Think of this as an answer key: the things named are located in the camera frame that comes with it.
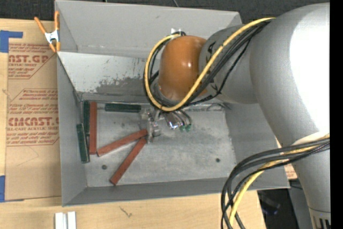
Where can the grey metal bin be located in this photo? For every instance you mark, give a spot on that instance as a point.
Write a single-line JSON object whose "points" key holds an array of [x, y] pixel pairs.
{"points": [[174, 153]]}

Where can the brown cardboard board red print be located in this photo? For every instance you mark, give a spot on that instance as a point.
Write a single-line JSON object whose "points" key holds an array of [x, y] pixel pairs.
{"points": [[29, 158]]}

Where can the red-brown flat block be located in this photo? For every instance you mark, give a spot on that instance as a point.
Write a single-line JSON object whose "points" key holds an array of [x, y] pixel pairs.
{"points": [[120, 142], [128, 161], [93, 128]]}

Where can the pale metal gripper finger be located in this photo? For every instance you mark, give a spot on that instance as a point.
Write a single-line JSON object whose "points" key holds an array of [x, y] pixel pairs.
{"points": [[149, 116], [153, 132]]}

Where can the dark green flat block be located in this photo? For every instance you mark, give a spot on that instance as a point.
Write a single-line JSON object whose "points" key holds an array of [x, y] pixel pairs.
{"points": [[86, 115], [82, 144], [122, 107]]}

